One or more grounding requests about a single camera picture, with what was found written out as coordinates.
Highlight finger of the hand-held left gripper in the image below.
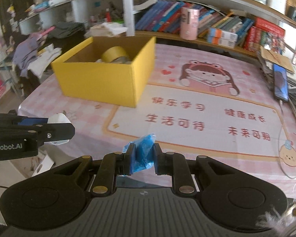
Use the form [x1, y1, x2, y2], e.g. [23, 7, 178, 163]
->
[0, 122, 76, 142]
[0, 113, 48, 128]

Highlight brown cardboard sheet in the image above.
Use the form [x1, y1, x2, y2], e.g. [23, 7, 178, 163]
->
[259, 46, 295, 73]

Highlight white shelf unit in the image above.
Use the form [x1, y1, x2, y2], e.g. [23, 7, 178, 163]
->
[18, 0, 296, 55]

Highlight pink checkered tablecloth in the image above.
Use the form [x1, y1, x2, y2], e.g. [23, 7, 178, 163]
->
[17, 43, 296, 199]

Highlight pink cylindrical humidifier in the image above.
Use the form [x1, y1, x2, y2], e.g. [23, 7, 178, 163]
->
[180, 7, 200, 40]

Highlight pile of clothes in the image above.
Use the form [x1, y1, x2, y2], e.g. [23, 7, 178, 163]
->
[20, 36, 89, 97]

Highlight white plastic stool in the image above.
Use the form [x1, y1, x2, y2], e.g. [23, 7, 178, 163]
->
[31, 150, 56, 177]

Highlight white storage container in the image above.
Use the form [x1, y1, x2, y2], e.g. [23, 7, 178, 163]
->
[266, 0, 287, 15]

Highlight blue plastic wrapper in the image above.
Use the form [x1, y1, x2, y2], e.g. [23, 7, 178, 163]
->
[122, 134, 156, 172]

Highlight pink stick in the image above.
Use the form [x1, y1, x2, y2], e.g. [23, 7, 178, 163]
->
[38, 27, 55, 39]

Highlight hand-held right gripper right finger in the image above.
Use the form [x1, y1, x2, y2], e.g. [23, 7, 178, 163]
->
[153, 143, 240, 195]

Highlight red boxed book set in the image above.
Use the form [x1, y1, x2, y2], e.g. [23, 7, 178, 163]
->
[243, 17, 286, 52]

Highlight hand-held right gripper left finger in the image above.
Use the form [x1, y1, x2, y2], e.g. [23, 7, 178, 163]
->
[49, 143, 137, 195]

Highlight white printed shirt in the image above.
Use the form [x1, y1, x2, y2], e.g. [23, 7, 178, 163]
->
[30, 44, 62, 78]

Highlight white power adapter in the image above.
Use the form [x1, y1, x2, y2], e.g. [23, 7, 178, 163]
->
[47, 113, 72, 146]

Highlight purple garment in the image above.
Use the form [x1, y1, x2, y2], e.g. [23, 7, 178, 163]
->
[12, 33, 40, 77]

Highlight crumpled white plastic bag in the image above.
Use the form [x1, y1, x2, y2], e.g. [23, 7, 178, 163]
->
[85, 22, 129, 38]

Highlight furry grey sleeve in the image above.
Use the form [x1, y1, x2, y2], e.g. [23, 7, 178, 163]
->
[255, 197, 296, 237]

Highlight row of colourful books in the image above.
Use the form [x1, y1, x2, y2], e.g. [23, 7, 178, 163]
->
[134, 0, 254, 45]

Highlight smartphone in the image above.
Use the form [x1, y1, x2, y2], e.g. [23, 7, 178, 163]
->
[273, 64, 290, 103]

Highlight yellow cardboard box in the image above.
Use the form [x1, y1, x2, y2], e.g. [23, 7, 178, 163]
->
[51, 36, 156, 108]

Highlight folded dark grey clothes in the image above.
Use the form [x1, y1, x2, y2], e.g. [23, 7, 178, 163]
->
[48, 22, 85, 39]

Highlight yellow tape roll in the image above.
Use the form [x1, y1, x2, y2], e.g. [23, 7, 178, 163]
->
[101, 46, 127, 62]

